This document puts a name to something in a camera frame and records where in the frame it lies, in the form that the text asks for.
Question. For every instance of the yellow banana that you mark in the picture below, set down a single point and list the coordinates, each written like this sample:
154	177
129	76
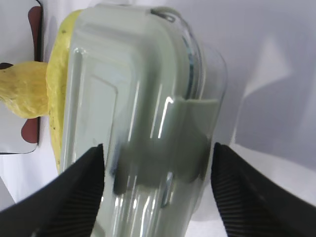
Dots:
56	82

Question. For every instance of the navy insulated lunch bag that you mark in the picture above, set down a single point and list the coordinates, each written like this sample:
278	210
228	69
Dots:
20	41

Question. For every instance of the yellow pear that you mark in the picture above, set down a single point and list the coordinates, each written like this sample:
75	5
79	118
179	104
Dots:
23	89

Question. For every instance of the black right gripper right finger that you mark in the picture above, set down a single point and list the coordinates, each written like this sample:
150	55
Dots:
251	205

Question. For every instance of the green lidded glass container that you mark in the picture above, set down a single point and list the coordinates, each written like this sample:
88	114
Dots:
141	84

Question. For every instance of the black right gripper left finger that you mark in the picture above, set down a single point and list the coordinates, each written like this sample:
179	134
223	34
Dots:
66	207

